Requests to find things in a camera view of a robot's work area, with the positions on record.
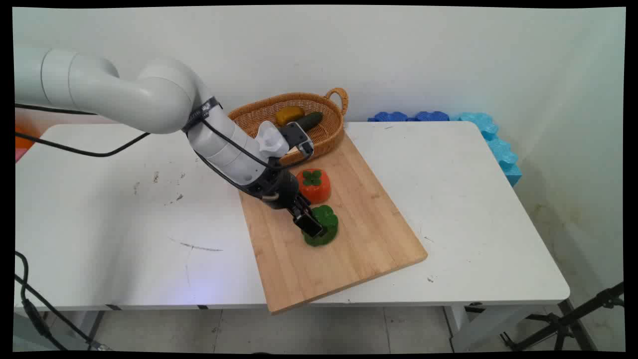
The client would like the woven wicker basket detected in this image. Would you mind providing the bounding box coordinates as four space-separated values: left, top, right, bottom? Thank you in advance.
228 88 349 167

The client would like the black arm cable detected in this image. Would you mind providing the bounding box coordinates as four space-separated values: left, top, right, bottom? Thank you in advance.
14 103 151 158

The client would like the wooden cutting board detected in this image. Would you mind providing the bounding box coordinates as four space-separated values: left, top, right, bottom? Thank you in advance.
238 131 429 315

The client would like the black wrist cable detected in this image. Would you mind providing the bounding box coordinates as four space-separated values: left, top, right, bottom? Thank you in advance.
185 99 312 201

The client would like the yellow toy potato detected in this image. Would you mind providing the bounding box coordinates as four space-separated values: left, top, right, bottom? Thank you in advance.
276 106 306 127

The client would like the orange box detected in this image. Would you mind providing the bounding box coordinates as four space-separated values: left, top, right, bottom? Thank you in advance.
14 125 36 163

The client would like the light blue foam mat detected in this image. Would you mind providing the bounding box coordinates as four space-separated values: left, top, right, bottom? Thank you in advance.
449 112 523 187

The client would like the black tripod stand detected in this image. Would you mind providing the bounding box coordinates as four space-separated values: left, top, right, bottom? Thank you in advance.
466 282 625 352

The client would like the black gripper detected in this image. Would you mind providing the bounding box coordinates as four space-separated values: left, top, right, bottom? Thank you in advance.
247 170 326 238

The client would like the green toy bell pepper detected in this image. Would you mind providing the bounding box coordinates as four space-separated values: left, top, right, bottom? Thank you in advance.
303 204 339 247

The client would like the dark green toy cucumber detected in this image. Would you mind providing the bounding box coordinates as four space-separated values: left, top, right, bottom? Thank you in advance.
295 112 323 133

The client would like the white table leg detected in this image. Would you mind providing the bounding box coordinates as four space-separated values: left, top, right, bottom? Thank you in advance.
14 309 106 351
443 301 565 353

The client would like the black floor cable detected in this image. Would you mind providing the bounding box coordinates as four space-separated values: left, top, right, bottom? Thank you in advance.
14 251 109 351

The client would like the orange toy persimmon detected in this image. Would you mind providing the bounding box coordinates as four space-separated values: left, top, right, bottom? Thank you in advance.
296 169 331 205

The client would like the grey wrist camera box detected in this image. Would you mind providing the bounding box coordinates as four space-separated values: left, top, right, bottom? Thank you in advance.
279 122 315 157

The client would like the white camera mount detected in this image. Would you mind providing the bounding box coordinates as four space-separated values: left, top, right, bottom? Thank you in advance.
256 121 291 153

